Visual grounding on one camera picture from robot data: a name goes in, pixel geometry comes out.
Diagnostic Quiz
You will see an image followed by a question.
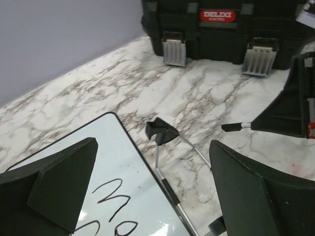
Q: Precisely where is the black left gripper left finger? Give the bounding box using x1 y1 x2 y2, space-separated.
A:
0 138 98 236

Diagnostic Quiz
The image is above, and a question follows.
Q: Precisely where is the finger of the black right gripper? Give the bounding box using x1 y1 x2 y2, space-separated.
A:
251 52 315 139

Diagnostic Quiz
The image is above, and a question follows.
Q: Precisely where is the white whiteboard marker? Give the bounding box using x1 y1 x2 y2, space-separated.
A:
241 122 251 129

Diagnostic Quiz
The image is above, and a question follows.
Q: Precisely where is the black red toolbox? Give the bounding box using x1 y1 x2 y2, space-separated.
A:
141 0 315 76

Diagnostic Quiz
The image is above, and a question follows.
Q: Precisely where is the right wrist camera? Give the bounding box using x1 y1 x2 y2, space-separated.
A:
296 0 315 29

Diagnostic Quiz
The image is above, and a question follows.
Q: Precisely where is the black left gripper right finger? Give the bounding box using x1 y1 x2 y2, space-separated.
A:
209 140 315 236

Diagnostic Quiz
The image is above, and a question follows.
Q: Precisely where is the black marker cap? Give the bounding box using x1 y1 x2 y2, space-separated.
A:
221 123 243 132

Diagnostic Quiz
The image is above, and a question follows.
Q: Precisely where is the white whiteboard black frame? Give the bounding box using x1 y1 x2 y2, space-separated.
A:
7 113 197 236

